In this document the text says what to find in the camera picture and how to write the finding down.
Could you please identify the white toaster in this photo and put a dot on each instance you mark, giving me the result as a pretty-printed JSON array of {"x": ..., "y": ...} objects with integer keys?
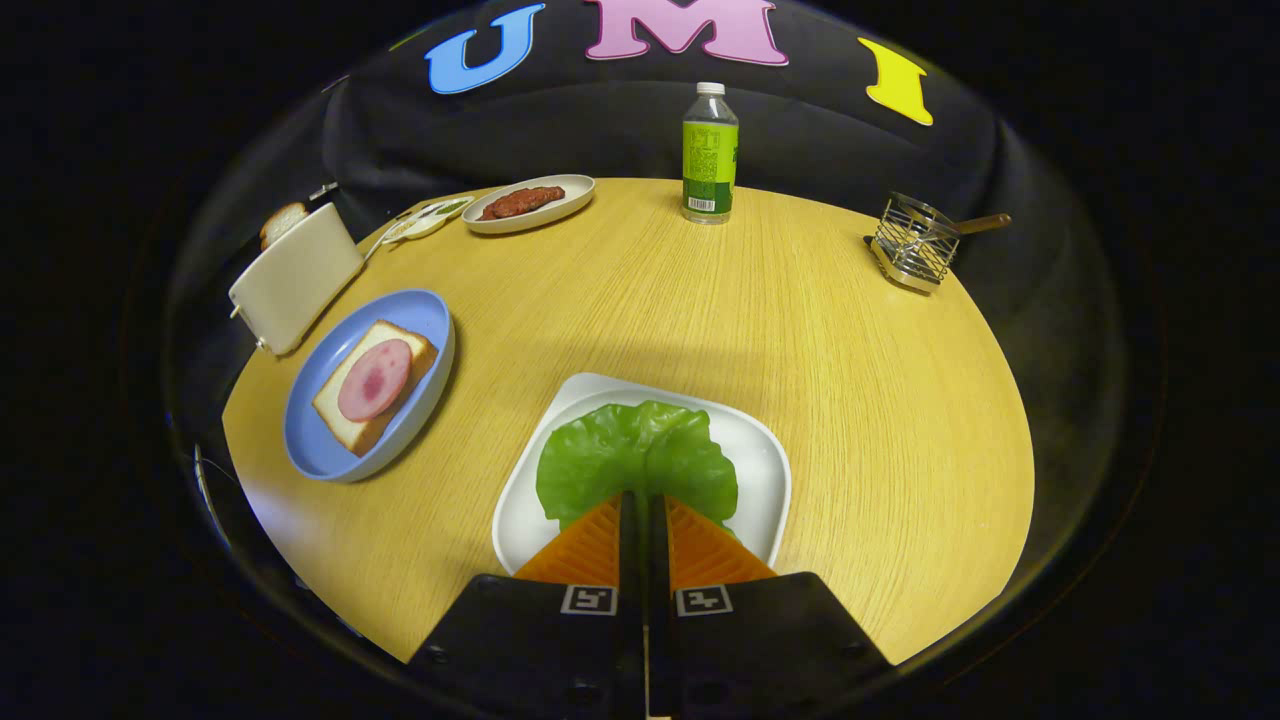
[{"x": 295, "y": 280}]

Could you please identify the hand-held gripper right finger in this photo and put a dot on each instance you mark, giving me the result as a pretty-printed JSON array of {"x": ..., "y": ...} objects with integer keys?
[{"x": 658, "y": 560}]

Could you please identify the round white plate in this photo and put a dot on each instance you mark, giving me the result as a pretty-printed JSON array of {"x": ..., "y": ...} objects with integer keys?
[{"x": 575, "y": 195}]

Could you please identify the green lettuce leaf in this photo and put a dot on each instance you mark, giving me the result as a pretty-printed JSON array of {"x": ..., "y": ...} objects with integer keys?
[{"x": 620, "y": 450}]

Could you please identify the brown meat patty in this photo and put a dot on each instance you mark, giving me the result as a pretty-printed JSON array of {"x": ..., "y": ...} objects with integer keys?
[{"x": 522, "y": 202}]

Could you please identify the green label drink bottle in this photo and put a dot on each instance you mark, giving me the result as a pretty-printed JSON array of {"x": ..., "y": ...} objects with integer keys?
[{"x": 710, "y": 160}]

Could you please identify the toasted bread slice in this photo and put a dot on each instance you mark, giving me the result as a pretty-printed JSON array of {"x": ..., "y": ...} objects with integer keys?
[{"x": 282, "y": 222}]

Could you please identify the white divided bean dish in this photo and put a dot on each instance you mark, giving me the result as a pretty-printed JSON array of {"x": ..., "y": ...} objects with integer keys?
[{"x": 425, "y": 222}]

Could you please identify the thick bread slice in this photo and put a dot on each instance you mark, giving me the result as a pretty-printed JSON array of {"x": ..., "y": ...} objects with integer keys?
[{"x": 345, "y": 415}]

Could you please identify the pink ham slice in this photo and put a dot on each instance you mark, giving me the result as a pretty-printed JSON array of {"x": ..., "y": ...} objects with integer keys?
[{"x": 375, "y": 380}]

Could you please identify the white square plate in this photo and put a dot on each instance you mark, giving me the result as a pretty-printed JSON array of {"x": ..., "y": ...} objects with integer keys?
[{"x": 760, "y": 470}]

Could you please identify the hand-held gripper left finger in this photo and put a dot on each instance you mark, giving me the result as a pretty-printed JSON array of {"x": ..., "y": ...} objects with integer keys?
[{"x": 630, "y": 560}]

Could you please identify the blue plate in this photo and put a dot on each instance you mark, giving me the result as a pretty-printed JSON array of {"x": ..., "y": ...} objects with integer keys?
[{"x": 320, "y": 450}]

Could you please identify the black backdrop cloth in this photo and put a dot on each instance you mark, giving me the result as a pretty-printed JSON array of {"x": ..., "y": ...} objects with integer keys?
[{"x": 600, "y": 130}]

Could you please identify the white cloth clip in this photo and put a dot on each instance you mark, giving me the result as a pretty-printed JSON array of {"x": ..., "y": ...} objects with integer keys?
[{"x": 323, "y": 190}]

